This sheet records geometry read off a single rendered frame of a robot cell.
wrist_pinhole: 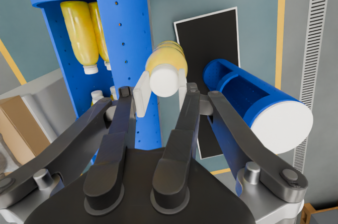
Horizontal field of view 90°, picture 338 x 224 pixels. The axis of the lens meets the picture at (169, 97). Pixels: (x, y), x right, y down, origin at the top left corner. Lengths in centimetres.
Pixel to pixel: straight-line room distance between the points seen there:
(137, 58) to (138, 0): 14
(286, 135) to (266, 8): 125
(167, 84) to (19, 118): 70
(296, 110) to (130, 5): 75
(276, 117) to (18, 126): 101
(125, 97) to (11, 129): 70
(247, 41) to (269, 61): 33
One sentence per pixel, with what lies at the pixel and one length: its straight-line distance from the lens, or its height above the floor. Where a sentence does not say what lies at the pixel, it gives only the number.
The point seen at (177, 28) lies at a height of 15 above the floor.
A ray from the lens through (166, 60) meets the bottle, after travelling 24.
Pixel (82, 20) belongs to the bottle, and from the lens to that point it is 55.
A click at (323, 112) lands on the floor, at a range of 268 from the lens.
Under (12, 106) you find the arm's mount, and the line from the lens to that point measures 84.
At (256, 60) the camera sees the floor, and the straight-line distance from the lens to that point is 192.
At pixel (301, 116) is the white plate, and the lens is 92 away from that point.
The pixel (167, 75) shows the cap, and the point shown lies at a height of 143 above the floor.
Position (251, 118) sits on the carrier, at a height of 101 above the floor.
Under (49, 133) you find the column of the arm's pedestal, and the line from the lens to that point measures 92.
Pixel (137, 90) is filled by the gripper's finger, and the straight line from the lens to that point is 16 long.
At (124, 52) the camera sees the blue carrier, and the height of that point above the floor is 121.
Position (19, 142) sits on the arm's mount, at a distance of 85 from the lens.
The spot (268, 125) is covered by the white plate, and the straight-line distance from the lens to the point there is 86.
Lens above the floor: 163
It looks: 66 degrees down
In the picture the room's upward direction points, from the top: 172 degrees clockwise
